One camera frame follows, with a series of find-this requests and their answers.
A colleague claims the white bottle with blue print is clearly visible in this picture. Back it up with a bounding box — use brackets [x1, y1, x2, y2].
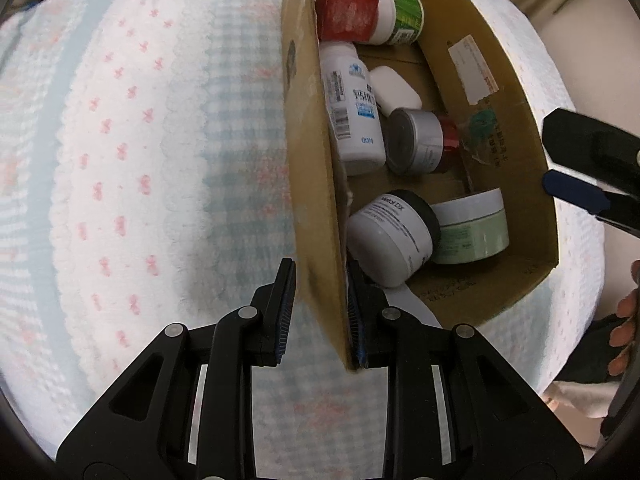
[320, 42, 387, 177]

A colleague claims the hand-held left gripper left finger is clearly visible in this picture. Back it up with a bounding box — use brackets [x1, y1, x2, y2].
[56, 258, 301, 480]

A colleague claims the silver-lidded red jar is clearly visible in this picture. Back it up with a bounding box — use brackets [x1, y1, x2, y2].
[385, 108, 461, 176]

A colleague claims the light cloth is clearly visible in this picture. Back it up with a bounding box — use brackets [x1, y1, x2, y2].
[542, 380, 621, 418]

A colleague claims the dark cloth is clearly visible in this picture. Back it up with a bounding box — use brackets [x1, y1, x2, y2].
[560, 312, 631, 386]

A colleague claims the pale green jar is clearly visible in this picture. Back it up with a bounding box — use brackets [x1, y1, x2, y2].
[430, 188, 511, 266]

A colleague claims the white jar with black lid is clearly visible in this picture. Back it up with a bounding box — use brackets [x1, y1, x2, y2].
[347, 190, 442, 288]

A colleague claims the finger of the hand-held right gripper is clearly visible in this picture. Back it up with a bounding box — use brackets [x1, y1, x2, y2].
[542, 170, 640, 238]
[542, 108, 640, 196]

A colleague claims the brown cardboard box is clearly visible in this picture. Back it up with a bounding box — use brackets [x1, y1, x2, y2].
[281, 0, 560, 372]

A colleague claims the bow-print checked blanket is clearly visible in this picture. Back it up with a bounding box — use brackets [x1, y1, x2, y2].
[0, 0, 608, 480]

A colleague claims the small red box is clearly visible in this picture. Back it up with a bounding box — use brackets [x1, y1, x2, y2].
[315, 0, 381, 43]

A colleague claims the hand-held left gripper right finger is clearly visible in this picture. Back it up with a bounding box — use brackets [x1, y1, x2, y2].
[347, 260, 586, 480]

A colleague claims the person's right hand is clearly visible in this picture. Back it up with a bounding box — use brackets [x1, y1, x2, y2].
[609, 260, 640, 376]

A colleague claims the white-lidded jar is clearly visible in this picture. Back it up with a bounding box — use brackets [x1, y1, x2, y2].
[369, 66, 422, 116]

